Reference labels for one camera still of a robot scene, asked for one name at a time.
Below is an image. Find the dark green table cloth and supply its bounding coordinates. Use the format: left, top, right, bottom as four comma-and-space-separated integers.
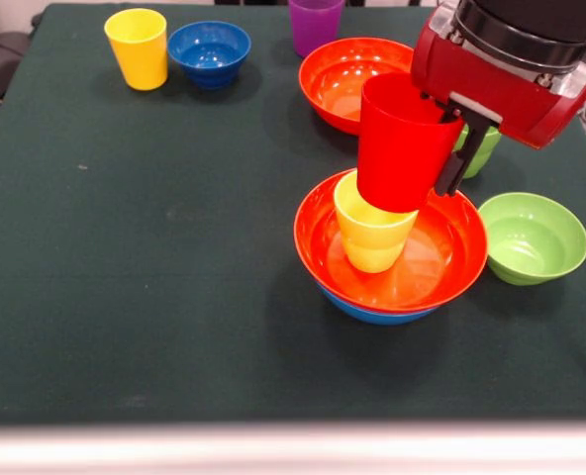
0, 2, 586, 427

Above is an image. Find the yellow ridged cup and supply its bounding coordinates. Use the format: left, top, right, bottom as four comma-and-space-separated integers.
333, 170, 420, 274

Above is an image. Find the tall smooth yellow cup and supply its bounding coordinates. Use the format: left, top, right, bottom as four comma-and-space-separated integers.
103, 7, 169, 92

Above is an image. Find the large light blue bowl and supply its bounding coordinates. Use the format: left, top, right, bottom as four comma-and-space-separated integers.
316, 282, 443, 327

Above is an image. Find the green ridged cup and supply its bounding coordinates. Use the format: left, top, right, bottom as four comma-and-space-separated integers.
453, 123, 503, 180

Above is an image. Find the red cup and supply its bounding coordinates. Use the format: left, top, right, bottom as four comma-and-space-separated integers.
355, 72, 466, 214

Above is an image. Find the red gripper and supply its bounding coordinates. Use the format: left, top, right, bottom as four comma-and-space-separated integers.
410, 4, 586, 198

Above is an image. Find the large orange bowl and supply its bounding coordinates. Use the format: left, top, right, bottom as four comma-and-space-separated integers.
293, 167, 489, 314
297, 37, 416, 138

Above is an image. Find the small dark blue bowl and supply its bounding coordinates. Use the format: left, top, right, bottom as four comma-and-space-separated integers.
167, 20, 252, 90

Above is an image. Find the small green bowl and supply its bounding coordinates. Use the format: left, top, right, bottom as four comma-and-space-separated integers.
477, 192, 586, 287

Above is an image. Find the purple cup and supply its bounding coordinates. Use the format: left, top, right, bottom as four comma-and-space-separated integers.
287, 0, 346, 59

